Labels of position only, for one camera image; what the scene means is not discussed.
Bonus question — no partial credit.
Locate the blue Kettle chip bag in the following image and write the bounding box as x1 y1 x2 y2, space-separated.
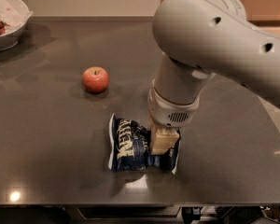
108 114 180 174

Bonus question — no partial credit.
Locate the red apple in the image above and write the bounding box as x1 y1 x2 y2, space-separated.
82 66 109 93

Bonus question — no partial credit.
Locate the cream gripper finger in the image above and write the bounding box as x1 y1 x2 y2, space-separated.
147 116 157 132
150 126 179 155

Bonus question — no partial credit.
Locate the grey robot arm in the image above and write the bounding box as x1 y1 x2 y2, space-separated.
147 0 280 155

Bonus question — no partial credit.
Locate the white paper in bowl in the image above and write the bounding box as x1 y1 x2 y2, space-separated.
0 0 31 27

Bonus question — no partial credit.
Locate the white bowl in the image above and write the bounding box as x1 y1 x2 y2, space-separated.
0 11 33 50

